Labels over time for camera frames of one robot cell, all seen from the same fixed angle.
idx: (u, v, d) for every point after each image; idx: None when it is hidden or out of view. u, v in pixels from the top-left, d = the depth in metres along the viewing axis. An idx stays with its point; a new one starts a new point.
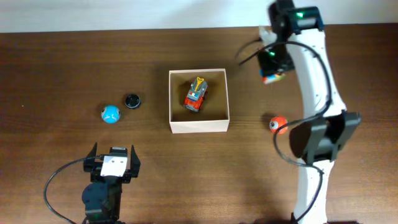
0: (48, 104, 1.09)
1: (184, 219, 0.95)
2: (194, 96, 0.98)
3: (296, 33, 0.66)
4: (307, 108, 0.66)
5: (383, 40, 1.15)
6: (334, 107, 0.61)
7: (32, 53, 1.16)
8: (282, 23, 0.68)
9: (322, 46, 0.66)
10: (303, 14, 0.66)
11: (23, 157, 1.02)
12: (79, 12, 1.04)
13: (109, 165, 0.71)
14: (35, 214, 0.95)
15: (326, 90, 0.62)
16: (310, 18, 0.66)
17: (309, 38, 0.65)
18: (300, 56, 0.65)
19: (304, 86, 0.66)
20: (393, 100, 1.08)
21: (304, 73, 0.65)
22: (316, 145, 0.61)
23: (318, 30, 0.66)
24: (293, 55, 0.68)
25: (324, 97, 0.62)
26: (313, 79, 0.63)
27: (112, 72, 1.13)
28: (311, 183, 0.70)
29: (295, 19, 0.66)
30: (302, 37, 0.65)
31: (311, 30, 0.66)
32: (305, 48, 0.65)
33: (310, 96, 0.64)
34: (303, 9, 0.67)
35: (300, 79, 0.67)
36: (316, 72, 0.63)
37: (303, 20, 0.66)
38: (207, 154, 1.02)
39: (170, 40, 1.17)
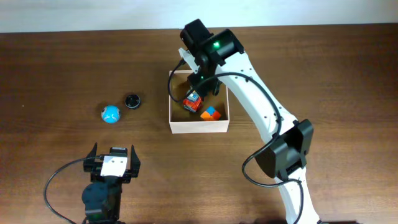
0: (47, 104, 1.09)
1: (184, 219, 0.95)
2: (193, 96, 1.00)
3: (221, 65, 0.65)
4: (262, 137, 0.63)
5: (381, 42, 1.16)
6: (285, 122, 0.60)
7: (31, 53, 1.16)
8: (203, 57, 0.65)
9: (250, 67, 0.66)
10: (219, 42, 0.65)
11: (24, 157, 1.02)
12: (79, 11, 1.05)
13: (109, 165, 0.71)
14: (35, 213, 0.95)
15: (272, 109, 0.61)
16: (228, 43, 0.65)
17: (232, 65, 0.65)
18: (234, 84, 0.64)
19: (249, 112, 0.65)
20: (391, 101, 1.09)
21: (244, 99, 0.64)
22: (284, 162, 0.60)
23: (240, 52, 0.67)
24: (227, 85, 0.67)
25: (272, 117, 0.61)
26: (255, 102, 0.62)
27: (112, 72, 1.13)
28: (293, 193, 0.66)
29: (214, 51, 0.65)
30: (227, 66, 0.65)
31: (234, 55, 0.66)
32: (235, 76, 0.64)
33: (259, 121, 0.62)
34: (217, 37, 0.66)
35: (244, 106, 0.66)
36: (255, 94, 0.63)
37: (221, 50, 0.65)
38: (207, 154, 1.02)
39: (170, 39, 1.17)
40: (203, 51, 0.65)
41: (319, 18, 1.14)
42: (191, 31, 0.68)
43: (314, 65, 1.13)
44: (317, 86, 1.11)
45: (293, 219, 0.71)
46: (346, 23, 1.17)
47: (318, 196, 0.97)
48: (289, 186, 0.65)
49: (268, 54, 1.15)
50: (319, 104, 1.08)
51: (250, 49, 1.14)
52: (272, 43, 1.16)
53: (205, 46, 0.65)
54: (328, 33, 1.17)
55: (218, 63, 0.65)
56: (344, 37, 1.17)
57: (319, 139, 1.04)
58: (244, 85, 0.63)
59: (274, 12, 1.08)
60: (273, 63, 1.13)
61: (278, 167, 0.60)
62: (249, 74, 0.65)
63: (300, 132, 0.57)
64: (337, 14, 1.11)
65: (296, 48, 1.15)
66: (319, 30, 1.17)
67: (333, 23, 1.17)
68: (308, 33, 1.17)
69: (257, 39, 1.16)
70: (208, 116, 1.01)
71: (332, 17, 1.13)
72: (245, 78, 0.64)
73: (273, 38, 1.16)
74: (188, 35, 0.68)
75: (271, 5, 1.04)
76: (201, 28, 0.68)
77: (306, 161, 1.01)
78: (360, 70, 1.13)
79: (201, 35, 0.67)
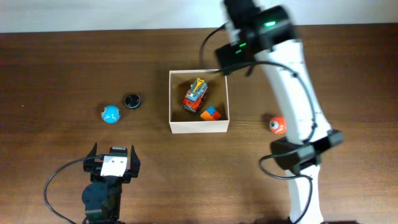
0: (47, 104, 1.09)
1: (184, 219, 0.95)
2: (193, 96, 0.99)
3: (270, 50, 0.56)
4: (289, 133, 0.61)
5: (381, 42, 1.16)
6: (319, 130, 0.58)
7: (31, 53, 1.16)
8: (250, 32, 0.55)
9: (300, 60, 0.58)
10: (273, 20, 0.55)
11: (24, 157, 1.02)
12: (79, 11, 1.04)
13: (109, 165, 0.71)
14: (35, 214, 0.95)
15: (310, 112, 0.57)
16: (283, 25, 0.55)
17: (283, 53, 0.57)
18: (277, 75, 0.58)
19: (283, 106, 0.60)
20: (390, 101, 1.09)
21: (282, 92, 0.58)
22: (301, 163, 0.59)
23: (293, 40, 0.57)
24: (266, 71, 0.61)
25: (307, 122, 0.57)
26: (295, 101, 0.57)
27: (112, 72, 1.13)
28: (300, 188, 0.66)
29: (265, 31, 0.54)
30: (276, 54, 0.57)
31: (285, 42, 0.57)
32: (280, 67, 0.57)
33: (291, 119, 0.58)
34: (271, 14, 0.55)
35: (278, 98, 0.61)
36: (296, 94, 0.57)
37: (273, 31, 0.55)
38: (207, 154, 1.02)
39: (170, 39, 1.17)
40: (252, 26, 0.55)
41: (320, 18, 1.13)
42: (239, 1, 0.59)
43: (314, 66, 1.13)
44: (317, 86, 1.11)
45: (296, 216, 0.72)
46: (346, 23, 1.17)
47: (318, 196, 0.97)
48: (299, 182, 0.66)
49: None
50: (319, 104, 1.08)
51: None
52: None
53: (255, 22, 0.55)
54: (328, 33, 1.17)
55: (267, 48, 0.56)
56: (344, 36, 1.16)
57: None
58: (288, 79, 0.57)
59: None
60: None
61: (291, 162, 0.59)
62: (296, 68, 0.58)
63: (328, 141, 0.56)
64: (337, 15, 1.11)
65: None
66: (319, 30, 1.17)
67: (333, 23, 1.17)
68: (308, 33, 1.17)
69: None
70: (208, 116, 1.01)
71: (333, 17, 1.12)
72: (291, 72, 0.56)
73: None
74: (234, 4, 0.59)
75: None
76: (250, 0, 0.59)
77: None
78: (360, 70, 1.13)
79: (249, 8, 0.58)
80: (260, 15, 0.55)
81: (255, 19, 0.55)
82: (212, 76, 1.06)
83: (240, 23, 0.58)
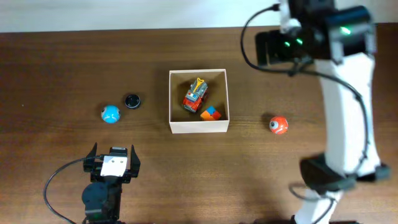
0: (48, 104, 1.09)
1: (184, 219, 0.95)
2: (193, 96, 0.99)
3: (335, 62, 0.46)
4: (329, 160, 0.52)
5: (380, 42, 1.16)
6: (367, 162, 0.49)
7: (31, 53, 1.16)
8: (318, 35, 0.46)
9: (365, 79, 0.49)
10: (351, 27, 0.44)
11: (24, 157, 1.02)
12: (79, 11, 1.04)
13: (109, 165, 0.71)
14: (35, 213, 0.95)
15: (363, 142, 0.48)
16: (360, 37, 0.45)
17: (351, 69, 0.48)
18: (337, 93, 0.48)
19: (331, 131, 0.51)
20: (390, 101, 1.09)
21: (334, 115, 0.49)
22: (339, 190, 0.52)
23: (365, 55, 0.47)
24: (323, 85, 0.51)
25: (357, 151, 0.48)
26: (348, 126, 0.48)
27: (112, 72, 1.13)
28: (315, 207, 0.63)
29: (339, 38, 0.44)
30: (342, 68, 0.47)
31: (354, 56, 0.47)
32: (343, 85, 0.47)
33: (339, 146, 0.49)
34: (352, 17, 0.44)
35: (328, 119, 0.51)
36: (355, 118, 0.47)
37: (349, 40, 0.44)
38: (207, 154, 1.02)
39: (170, 39, 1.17)
40: (324, 27, 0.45)
41: None
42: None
43: None
44: None
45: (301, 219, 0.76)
46: None
47: None
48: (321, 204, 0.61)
49: None
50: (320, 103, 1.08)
51: (250, 49, 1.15)
52: None
53: (329, 22, 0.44)
54: None
55: (334, 60, 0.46)
56: None
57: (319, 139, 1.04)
58: (348, 100, 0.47)
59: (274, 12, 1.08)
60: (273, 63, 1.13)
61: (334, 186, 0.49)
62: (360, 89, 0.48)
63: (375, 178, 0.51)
64: None
65: None
66: None
67: None
68: None
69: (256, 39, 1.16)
70: (208, 116, 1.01)
71: None
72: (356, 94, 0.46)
73: None
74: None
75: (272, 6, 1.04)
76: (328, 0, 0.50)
77: None
78: None
79: (326, 7, 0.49)
80: (338, 15, 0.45)
81: (333, 18, 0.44)
82: (212, 76, 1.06)
83: (313, 20, 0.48)
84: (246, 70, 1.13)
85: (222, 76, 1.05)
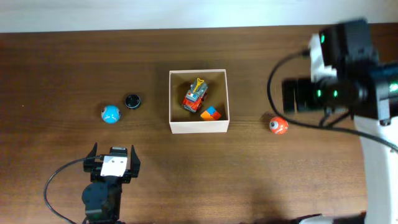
0: (48, 104, 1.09)
1: (184, 219, 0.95)
2: (193, 96, 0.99)
3: (385, 122, 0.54)
4: None
5: (380, 42, 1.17)
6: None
7: (31, 53, 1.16)
8: (360, 87, 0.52)
9: None
10: (397, 84, 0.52)
11: (24, 157, 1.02)
12: (79, 11, 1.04)
13: (109, 165, 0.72)
14: (35, 214, 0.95)
15: None
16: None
17: (393, 129, 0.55)
18: (382, 153, 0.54)
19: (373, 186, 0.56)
20: None
21: (381, 176, 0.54)
22: None
23: None
24: (365, 142, 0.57)
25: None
26: (394, 192, 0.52)
27: (112, 73, 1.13)
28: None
29: (390, 96, 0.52)
30: (387, 129, 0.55)
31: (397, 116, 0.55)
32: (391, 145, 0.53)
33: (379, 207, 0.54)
34: (395, 76, 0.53)
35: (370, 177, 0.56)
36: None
37: (395, 96, 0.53)
38: (207, 155, 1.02)
39: (170, 39, 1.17)
40: (366, 78, 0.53)
41: (320, 18, 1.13)
42: (349, 42, 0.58)
43: None
44: None
45: None
46: None
47: (318, 196, 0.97)
48: None
49: (268, 55, 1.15)
50: None
51: (250, 50, 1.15)
52: (273, 43, 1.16)
53: (374, 77, 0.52)
54: None
55: (384, 118, 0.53)
56: None
57: (319, 139, 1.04)
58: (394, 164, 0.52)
59: (273, 12, 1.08)
60: (272, 63, 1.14)
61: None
62: None
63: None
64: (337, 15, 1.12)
65: (296, 48, 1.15)
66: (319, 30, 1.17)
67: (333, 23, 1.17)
68: (308, 33, 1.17)
69: (256, 40, 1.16)
70: (208, 116, 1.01)
71: (333, 17, 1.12)
72: None
73: (273, 38, 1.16)
74: (347, 48, 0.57)
75: (272, 6, 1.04)
76: (369, 48, 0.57)
77: (307, 162, 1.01)
78: None
79: (365, 58, 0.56)
80: (385, 73, 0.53)
81: (382, 78, 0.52)
82: (212, 76, 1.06)
83: (356, 73, 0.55)
84: (246, 70, 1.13)
85: (222, 76, 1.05)
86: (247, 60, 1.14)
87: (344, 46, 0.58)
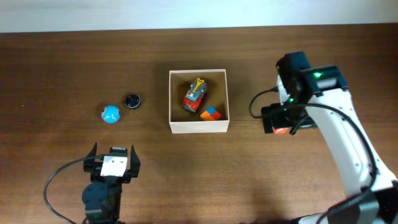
0: (47, 104, 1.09)
1: (183, 219, 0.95)
2: (193, 96, 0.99)
3: (317, 95, 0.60)
4: (344, 182, 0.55)
5: (380, 42, 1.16)
6: (382, 178, 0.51)
7: (31, 52, 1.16)
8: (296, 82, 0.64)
9: (351, 108, 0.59)
10: (321, 73, 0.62)
11: (23, 157, 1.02)
12: (79, 11, 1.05)
13: (109, 165, 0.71)
14: (35, 214, 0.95)
15: (367, 158, 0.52)
16: (329, 81, 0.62)
17: (333, 99, 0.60)
18: (327, 118, 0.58)
19: (334, 152, 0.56)
20: (390, 101, 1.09)
21: (333, 137, 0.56)
22: None
23: (341, 88, 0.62)
24: (316, 119, 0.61)
25: (365, 168, 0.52)
26: (349, 147, 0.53)
27: (112, 73, 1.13)
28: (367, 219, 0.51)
29: (314, 80, 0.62)
30: (326, 99, 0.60)
31: (334, 89, 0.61)
32: (330, 111, 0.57)
33: (346, 167, 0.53)
34: (319, 68, 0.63)
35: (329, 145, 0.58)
36: (352, 141, 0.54)
37: (321, 81, 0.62)
38: (207, 154, 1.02)
39: (170, 39, 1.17)
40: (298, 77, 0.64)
41: (319, 18, 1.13)
42: (292, 61, 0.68)
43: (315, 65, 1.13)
44: None
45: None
46: (345, 23, 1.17)
47: (318, 196, 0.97)
48: None
49: (268, 55, 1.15)
50: None
51: (250, 49, 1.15)
52: (273, 43, 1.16)
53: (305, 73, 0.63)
54: (328, 33, 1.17)
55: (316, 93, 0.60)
56: (344, 37, 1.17)
57: (319, 139, 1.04)
58: (340, 124, 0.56)
59: (273, 12, 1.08)
60: (273, 63, 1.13)
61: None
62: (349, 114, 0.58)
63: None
64: (337, 15, 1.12)
65: (296, 48, 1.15)
66: (319, 30, 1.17)
67: (333, 23, 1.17)
68: (308, 33, 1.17)
69: (257, 39, 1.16)
70: (208, 116, 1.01)
71: (333, 17, 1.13)
72: (341, 116, 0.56)
73: (272, 38, 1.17)
74: (287, 64, 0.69)
75: (272, 6, 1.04)
76: (303, 60, 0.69)
77: (307, 161, 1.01)
78: (360, 70, 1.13)
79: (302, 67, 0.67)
80: (309, 70, 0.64)
81: (305, 71, 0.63)
82: (212, 76, 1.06)
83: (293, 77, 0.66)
84: (246, 70, 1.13)
85: (222, 76, 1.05)
86: (247, 60, 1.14)
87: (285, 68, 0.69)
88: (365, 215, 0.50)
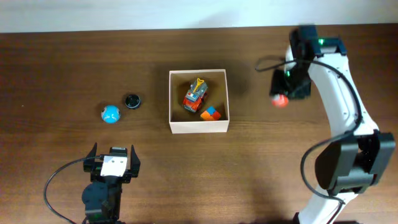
0: (47, 104, 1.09)
1: (183, 219, 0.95)
2: (193, 96, 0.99)
3: (318, 56, 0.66)
4: (334, 129, 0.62)
5: (380, 42, 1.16)
6: (365, 126, 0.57)
7: (31, 52, 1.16)
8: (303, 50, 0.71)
9: (346, 69, 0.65)
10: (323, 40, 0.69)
11: (24, 157, 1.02)
12: (80, 10, 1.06)
13: (109, 165, 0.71)
14: (35, 214, 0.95)
15: (354, 109, 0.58)
16: (332, 46, 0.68)
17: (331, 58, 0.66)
18: (324, 76, 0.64)
19: (329, 107, 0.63)
20: (391, 101, 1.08)
21: (328, 94, 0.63)
22: (344, 172, 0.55)
23: (341, 54, 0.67)
24: (316, 78, 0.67)
25: (352, 117, 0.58)
26: (341, 98, 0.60)
27: (112, 73, 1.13)
28: (349, 162, 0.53)
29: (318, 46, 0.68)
30: (325, 59, 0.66)
31: (333, 53, 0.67)
32: (328, 70, 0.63)
33: (336, 116, 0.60)
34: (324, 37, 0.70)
35: (325, 101, 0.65)
36: (344, 94, 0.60)
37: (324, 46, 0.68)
38: (207, 154, 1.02)
39: (170, 39, 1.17)
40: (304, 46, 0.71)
41: (320, 18, 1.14)
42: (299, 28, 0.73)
43: None
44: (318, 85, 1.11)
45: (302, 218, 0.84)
46: (345, 23, 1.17)
47: None
48: (329, 203, 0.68)
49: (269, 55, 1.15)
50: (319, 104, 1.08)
51: (251, 49, 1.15)
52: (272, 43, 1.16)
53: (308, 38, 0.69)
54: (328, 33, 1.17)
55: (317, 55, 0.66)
56: (344, 36, 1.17)
57: (319, 139, 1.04)
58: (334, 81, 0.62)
59: (273, 12, 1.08)
60: (273, 63, 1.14)
61: (382, 163, 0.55)
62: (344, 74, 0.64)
63: (379, 145, 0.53)
64: (336, 15, 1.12)
65: None
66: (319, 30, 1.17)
67: (333, 23, 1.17)
68: None
69: (257, 39, 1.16)
70: (208, 116, 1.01)
71: (333, 17, 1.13)
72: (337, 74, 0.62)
73: (273, 37, 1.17)
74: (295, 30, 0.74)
75: (271, 5, 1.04)
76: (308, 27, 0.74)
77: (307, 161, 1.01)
78: (361, 70, 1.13)
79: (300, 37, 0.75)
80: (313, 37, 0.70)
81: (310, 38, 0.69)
82: (212, 76, 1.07)
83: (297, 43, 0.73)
84: (247, 71, 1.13)
85: (222, 76, 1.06)
86: (247, 60, 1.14)
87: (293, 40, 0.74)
88: (347, 158, 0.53)
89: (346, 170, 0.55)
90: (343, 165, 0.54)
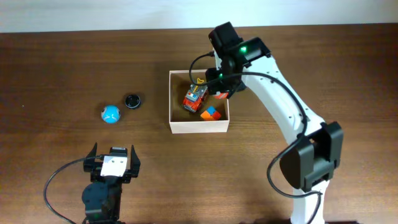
0: (46, 104, 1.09)
1: (183, 219, 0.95)
2: (193, 96, 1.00)
3: (247, 66, 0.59)
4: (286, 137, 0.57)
5: (380, 42, 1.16)
6: (312, 122, 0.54)
7: (30, 52, 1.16)
8: (230, 62, 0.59)
9: (277, 69, 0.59)
10: (246, 46, 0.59)
11: (24, 157, 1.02)
12: (79, 11, 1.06)
13: (109, 165, 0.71)
14: (36, 213, 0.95)
15: (297, 109, 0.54)
16: (256, 50, 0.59)
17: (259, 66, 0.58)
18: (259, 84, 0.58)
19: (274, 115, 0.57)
20: (390, 101, 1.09)
21: (268, 101, 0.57)
22: (308, 171, 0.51)
23: (267, 56, 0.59)
24: (252, 86, 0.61)
25: (298, 119, 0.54)
26: (282, 104, 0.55)
27: (112, 73, 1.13)
28: (310, 160, 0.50)
29: (242, 55, 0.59)
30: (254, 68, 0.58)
31: (260, 58, 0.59)
32: (260, 77, 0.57)
33: (282, 122, 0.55)
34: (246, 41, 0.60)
35: (267, 107, 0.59)
36: (283, 97, 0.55)
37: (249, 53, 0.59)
38: (207, 155, 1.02)
39: (170, 39, 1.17)
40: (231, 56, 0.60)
41: (319, 18, 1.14)
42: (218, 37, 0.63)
43: (314, 66, 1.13)
44: (317, 85, 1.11)
45: None
46: (345, 23, 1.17)
47: None
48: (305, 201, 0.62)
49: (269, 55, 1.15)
50: (319, 104, 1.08)
51: None
52: (272, 43, 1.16)
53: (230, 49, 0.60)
54: (327, 33, 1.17)
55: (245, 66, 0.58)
56: (344, 36, 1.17)
57: None
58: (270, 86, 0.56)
59: (273, 12, 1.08)
60: None
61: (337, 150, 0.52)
62: (276, 76, 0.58)
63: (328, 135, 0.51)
64: (336, 15, 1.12)
65: (295, 48, 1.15)
66: (318, 30, 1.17)
67: (332, 23, 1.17)
68: (307, 33, 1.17)
69: None
70: (208, 116, 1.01)
71: (333, 17, 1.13)
72: (270, 79, 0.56)
73: (273, 37, 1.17)
74: (216, 38, 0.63)
75: (270, 5, 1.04)
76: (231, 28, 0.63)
77: None
78: (360, 70, 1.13)
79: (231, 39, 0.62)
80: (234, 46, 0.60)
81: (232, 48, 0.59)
82: None
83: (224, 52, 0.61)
84: None
85: None
86: None
87: (217, 50, 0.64)
88: (306, 158, 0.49)
89: (309, 169, 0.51)
90: (306, 166, 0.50)
